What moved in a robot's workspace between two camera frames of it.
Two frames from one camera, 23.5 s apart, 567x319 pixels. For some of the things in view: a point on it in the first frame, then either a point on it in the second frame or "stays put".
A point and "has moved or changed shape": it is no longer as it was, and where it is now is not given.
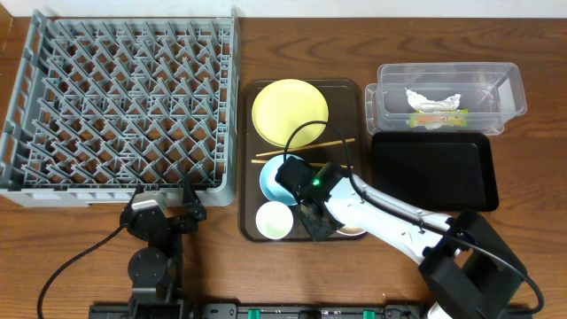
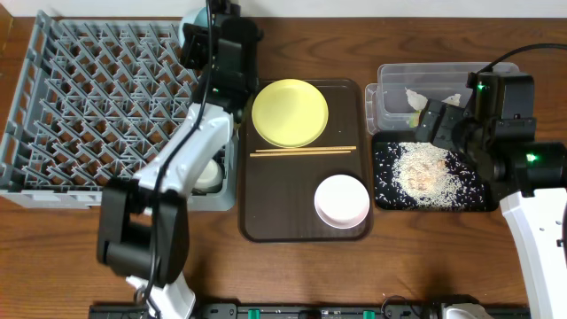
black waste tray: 446,171 stays put
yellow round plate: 282,106 stays put
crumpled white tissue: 423,104 stays put
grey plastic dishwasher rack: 100,106 stays put
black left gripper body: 173,222 to 195,49
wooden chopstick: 318,165 to 298,153
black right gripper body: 320,230 to 444,135
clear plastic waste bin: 444,97 stays put
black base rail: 259,311 stays put
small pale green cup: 274,220 to 210,178
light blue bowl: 273,190 to 199,17
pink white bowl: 347,230 has moved or changed shape
